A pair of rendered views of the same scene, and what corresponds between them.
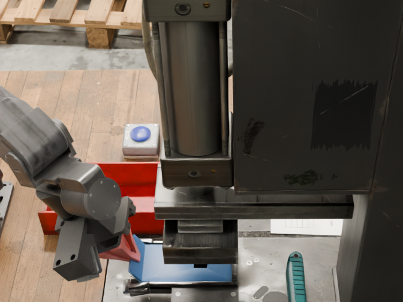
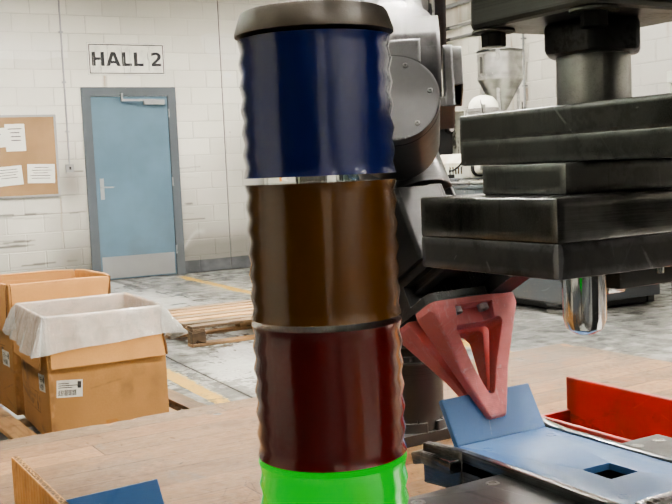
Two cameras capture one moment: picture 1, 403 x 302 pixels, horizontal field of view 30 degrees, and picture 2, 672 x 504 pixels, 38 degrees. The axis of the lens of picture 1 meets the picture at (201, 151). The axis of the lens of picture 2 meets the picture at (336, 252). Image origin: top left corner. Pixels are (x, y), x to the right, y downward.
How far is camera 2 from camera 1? 0.88 m
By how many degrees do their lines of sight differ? 63
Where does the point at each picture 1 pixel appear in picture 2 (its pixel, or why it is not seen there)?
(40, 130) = (406, 29)
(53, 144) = not seen: hidden behind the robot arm
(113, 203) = (407, 117)
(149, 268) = (498, 443)
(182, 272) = (547, 465)
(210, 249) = (501, 204)
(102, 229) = (406, 235)
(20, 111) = (405, 14)
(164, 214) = (475, 142)
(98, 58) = not seen: outside the picture
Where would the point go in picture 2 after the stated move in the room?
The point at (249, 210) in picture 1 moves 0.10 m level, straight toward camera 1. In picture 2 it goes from (638, 115) to (450, 118)
